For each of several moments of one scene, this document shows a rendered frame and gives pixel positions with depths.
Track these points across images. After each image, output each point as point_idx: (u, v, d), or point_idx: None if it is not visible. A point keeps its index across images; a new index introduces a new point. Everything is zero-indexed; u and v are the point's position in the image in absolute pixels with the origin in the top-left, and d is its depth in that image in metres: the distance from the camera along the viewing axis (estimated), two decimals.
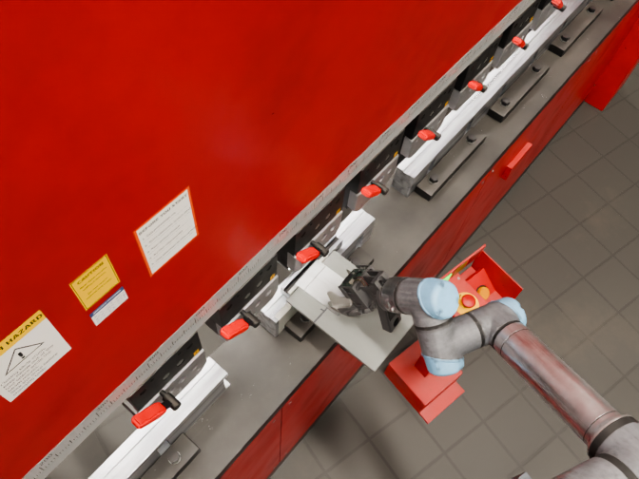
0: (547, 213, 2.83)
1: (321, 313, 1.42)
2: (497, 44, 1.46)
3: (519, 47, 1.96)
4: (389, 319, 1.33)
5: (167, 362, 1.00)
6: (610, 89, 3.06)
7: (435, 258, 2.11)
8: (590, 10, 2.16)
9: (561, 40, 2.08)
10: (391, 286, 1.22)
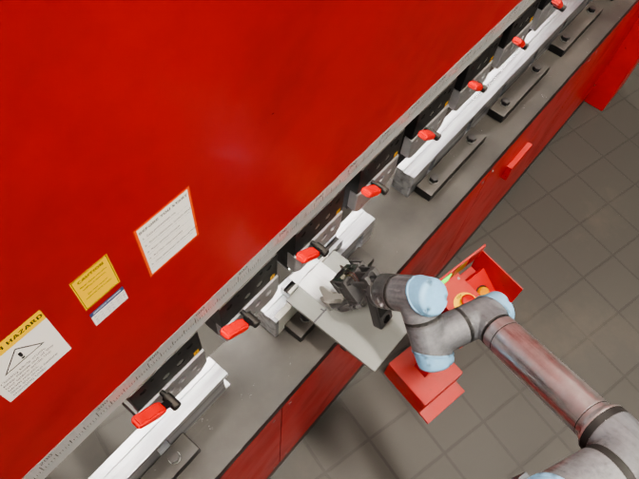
0: (547, 213, 2.83)
1: (321, 313, 1.42)
2: (497, 44, 1.46)
3: (519, 47, 1.96)
4: (379, 316, 1.33)
5: (167, 362, 1.00)
6: (610, 89, 3.06)
7: (435, 258, 2.11)
8: (590, 10, 2.16)
9: (561, 40, 2.08)
10: (380, 282, 1.23)
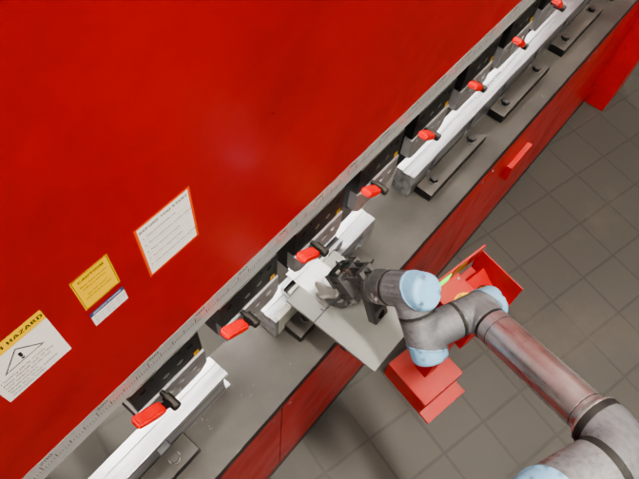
0: (547, 213, 2.83)
1: (321, 313, 1.42)
2: (497, 44, 1.46)
3: (519, 47, 1.96)
4: (374, 312, 1.33)
5: (167, 362, 1.00)
6: (610, 89, 3.06)
7: (435, 258, 2.11)
8: (590, 10, 2.16)
9: (561, 40, 2.08)
10: (375, 277, 1.23)
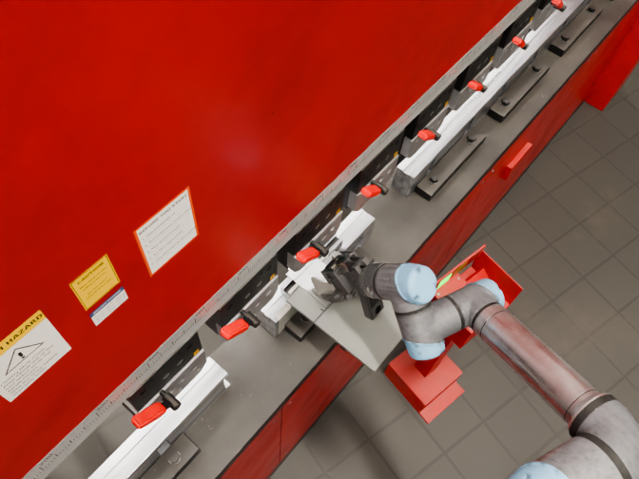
0: (547, 213, 2.83)
1: (321, 313, 1.42)
2: (497, 44, 1.46)
3: (519, 47, 1.96)
4: (370, 306, 1.33)
5: (167, 362, 1.00)
6: (610, 89, 3.06)
7: (435, 258, 2.11)
8: (590, 10, 2.16)
9: (561, 40, 2.08)
10: (371, 271, 1.22)
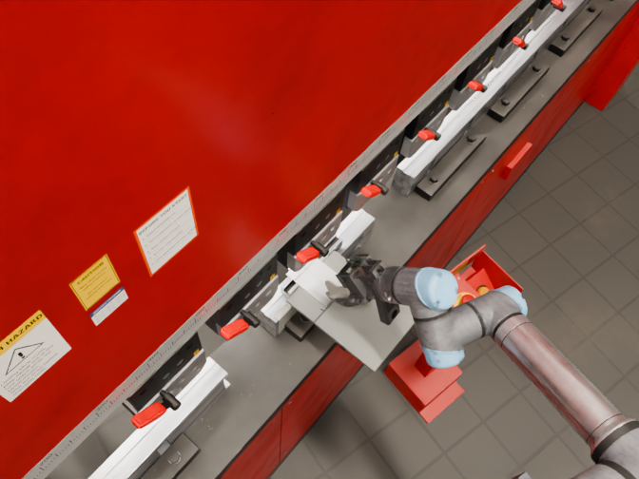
0: (547, 213, 2.83)
1: (321, 313, 1.42)
2: (497, 44, 1.46)
3: (519, 47, 1.96)
4: (387, 311, 1.29)
5: (167, 362, 1.00)
6: (610, 89, 3.06)
7: (435, 258, 2.11)
8: (590, 10, 2.16)
9: (561, 40, 2.08)
10: (389, 276, 1.19)
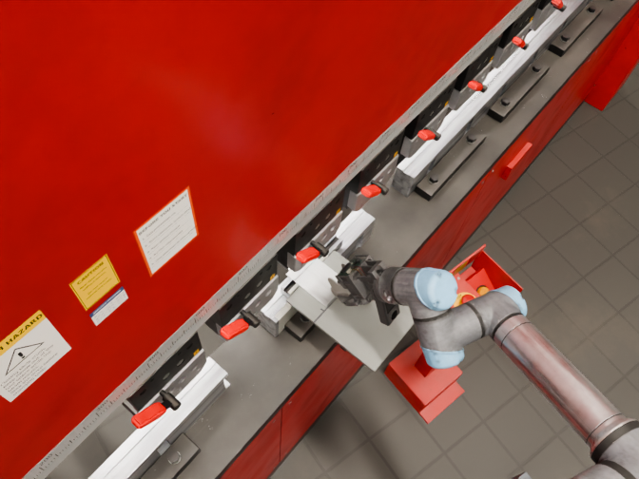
0: (547, 213, 2.83)
1: (321, 313, 1.42)
2: (497, 44, 1.46)
3: (519, 47, 1.96)
4: (386, 312, 1.29)
5: (167, 362, 1.00)
6: (610, 89, 3.06)
7: (435, 258, 2.11)
8: (590, 10, 2.16)
9: (561, 40, 2.08)
10: (388, 276, 1.19)
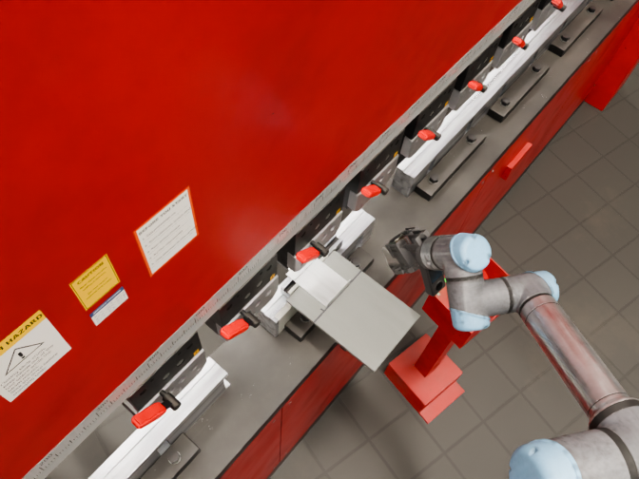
0: (547, 213, 2.83)
1: (321, 313, 1.42)
2: (497, 44, 1.46)
3: (519, 47, 1.96)
4: (431, 281, 1.37)
5: (167, 362, 1.00)
6: (610, 89, 3.06)
7: None
8: (590, 10, 2.16)
9: (561, 40, 2.08)
10: (429, 241, 1.28)
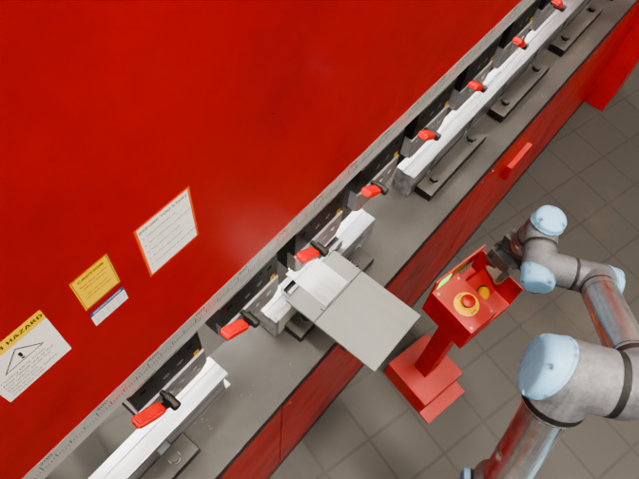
0: None
1: (321, 313, 1.42)
2: (497, 44, 1.46)
3: (519, 47, 1.96)
4: None
5: (167, 362, 1.00)
6: (610, 89, 3.06)
7: (435, 258, 2.11)
8: (590, 10, 2.16)
9: (561, 40, 2.08)
10: (516, 231, 1.50)
